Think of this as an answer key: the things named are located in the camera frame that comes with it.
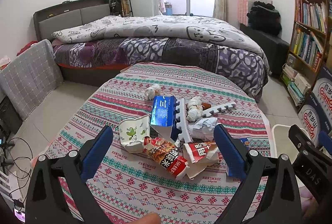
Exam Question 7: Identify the ganten cardboard box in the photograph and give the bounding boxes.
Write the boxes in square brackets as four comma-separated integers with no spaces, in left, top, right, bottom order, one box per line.
[312,66,332,122]
[298,93,331,148]

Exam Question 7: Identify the lower Ganten cardboard box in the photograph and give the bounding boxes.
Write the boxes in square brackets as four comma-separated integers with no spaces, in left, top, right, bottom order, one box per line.
[298,93,331,148]

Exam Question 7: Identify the crushed paper cup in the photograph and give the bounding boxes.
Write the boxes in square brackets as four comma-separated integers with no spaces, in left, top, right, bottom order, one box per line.
[118,115,150,154]

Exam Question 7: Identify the wooden bookshelf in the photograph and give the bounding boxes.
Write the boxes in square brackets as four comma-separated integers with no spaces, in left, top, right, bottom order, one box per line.
[280,0,331,110]

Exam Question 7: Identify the bed with purple bedding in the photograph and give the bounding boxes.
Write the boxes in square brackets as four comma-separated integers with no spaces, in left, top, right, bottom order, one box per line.
[33,0,270,101]

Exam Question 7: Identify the tissue wad with peel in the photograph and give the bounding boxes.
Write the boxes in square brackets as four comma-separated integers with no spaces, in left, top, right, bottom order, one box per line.
[187,96,203,122]

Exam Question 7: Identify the white trash bin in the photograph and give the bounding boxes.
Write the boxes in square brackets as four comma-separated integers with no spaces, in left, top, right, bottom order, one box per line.
[271,124,312,188]

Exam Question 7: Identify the black floor cables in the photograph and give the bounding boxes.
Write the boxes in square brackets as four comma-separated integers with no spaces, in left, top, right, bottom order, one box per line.
[0,136,34,204]

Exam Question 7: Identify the torn red white packaging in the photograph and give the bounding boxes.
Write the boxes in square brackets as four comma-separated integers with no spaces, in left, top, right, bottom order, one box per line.
[183,141,220,180]

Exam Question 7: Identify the orange peel piece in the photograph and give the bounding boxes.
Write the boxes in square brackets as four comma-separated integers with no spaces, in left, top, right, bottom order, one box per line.
[201,102,212,110]

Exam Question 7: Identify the grey checked cushion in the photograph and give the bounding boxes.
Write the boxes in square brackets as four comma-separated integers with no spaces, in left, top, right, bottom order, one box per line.
[1,39,63,120]

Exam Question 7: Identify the patterned tablecloth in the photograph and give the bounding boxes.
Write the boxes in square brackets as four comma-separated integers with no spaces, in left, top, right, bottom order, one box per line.
[31,62,277,224]

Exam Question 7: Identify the tissue ball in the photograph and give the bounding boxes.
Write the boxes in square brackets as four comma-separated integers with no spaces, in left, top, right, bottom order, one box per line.
[144,83,161,101]

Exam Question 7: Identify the blue carton box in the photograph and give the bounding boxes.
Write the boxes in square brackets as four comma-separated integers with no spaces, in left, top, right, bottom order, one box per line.
[150,96,179,144]

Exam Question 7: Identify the black cabinet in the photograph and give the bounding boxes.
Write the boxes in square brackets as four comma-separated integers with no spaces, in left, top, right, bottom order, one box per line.
[240,24,289,78]

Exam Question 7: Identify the grey white quilt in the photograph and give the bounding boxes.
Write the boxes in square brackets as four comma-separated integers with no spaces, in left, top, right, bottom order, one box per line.
[52,15,270,69]

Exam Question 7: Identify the black clothes pile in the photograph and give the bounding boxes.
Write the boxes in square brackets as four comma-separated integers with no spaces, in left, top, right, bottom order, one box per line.
[247,1,282,37]

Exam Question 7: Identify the red snack wrapper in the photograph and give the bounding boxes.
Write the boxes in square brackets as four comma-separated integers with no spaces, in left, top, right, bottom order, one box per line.
[143,137,188,180]

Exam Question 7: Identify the upper Ganten cardboard box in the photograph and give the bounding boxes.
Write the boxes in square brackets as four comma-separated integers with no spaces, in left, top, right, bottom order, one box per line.
[312,66,332,122]

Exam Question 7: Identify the operator hand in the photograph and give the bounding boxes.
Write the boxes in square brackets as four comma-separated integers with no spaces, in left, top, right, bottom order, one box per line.
[127,212,161,224]

